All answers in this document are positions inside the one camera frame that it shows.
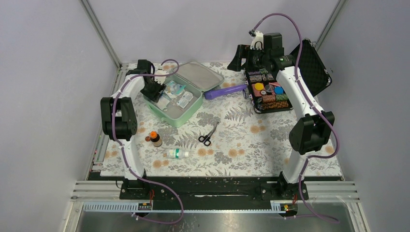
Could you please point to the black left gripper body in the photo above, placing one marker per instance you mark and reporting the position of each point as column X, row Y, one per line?
column 153, row 90

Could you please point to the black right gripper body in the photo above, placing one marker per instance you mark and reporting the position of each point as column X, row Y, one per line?
column 253, row 58

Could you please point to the white gauze packet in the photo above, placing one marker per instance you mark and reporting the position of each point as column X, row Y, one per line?
column 162, row 102

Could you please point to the blue white wipes packet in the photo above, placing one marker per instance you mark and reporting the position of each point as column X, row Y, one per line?
column 173, row 89

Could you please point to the mint green medicine case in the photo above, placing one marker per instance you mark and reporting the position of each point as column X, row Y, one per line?
column 198, row 79

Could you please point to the brown bottle orange cap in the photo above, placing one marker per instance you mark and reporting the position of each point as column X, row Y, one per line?
column 155, row 139

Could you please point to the white bottle green label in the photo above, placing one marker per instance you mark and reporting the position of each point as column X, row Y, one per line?
column 177, row 153

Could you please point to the black scissors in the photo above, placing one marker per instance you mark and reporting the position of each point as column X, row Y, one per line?
column 205, row 139

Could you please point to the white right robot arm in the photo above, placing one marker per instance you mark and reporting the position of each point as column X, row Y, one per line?
column 308, row 135

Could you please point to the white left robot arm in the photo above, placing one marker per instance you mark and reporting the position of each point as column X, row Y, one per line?
column 119, row 120

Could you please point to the black poker chip case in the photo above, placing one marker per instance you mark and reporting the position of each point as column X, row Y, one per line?
column 284, row 82

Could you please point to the purple cylindrical tube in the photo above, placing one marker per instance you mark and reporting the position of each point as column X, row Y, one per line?
column 211, row 94

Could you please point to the floral table mat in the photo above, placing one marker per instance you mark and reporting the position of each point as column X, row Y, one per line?
column 244, row 144

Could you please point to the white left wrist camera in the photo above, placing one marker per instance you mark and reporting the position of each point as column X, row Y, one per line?
column 161, row 76

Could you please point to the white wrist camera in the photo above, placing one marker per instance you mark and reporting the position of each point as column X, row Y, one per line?
column 161, row 76
column 257, row 40

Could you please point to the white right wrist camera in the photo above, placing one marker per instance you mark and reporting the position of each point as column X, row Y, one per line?
column 257, row 40

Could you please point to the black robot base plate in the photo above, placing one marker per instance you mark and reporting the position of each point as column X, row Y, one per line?
column 212, row 193

